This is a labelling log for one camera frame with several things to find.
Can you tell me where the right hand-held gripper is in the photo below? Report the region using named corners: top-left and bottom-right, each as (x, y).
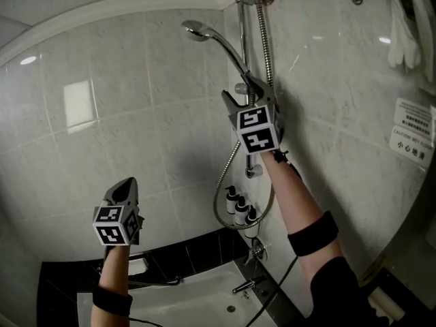
top-left (221, 73), bottom-right (285, 155)

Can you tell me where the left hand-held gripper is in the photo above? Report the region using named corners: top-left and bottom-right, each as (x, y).
top-left (92, 177), bottom-right (146, 247)

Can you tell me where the chrome shower head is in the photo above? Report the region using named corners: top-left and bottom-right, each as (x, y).
top-left (181, 19), bottom-right (251, 78)

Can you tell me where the person's right forearm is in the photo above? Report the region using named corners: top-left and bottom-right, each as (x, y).
top-left (260, 150), bottom-right (343, 285)

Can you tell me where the person's left forearm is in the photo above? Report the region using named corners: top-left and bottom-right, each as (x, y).
top-left (90, 245), bottom-right (132, 327)

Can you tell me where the white soap dish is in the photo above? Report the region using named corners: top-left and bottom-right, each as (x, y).
top-left (128, 257), bottom-right (149, 275)

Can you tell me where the chrome grab bar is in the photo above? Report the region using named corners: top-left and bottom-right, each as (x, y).
top-left (127, 274), bottom-right (181, 287)

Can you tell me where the white bathtub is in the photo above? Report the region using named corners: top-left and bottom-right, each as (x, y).
top-left (76, 260), bottom-right (273, 327)

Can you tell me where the chrome mixer valve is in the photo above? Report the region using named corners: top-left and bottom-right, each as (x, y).
top-left (243, 236), bottom-right (270, 265)

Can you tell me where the chrome tub spout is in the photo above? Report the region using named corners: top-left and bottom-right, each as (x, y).
top-left (232, 276), bottom-right (266, 294)

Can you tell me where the white hanging towel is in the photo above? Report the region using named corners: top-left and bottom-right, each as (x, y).
top-left (388, 0), bottom-right (436, 81)

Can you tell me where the person's black top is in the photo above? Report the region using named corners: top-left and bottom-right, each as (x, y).
top-left (308, 255), bottom-right (389, 327)

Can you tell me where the metal shower hose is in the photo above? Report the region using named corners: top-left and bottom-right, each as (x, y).
top-left (213, 3), bottom-right (276, 231)

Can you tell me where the chrome shower slide rail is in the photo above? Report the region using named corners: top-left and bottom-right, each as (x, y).
top-left (235, 0), bottom-right (264, 178)

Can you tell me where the large-print white wall sign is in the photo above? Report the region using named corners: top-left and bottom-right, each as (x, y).
top-left (389, 125), bottom-right (435, 165)

